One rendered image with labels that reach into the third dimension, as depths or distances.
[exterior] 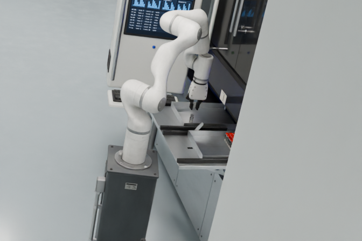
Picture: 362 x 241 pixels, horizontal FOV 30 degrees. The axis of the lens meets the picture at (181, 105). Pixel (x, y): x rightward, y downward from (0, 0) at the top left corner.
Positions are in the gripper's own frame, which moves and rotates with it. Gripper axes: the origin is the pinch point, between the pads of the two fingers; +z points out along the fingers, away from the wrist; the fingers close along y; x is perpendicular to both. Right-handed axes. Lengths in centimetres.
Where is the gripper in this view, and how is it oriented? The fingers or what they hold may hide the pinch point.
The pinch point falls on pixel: (194, 105)
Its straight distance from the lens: 382.3
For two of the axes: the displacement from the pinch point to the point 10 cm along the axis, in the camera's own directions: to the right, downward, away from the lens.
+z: -2.0, 8.8, 4.3
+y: 9.4, 0.5, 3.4
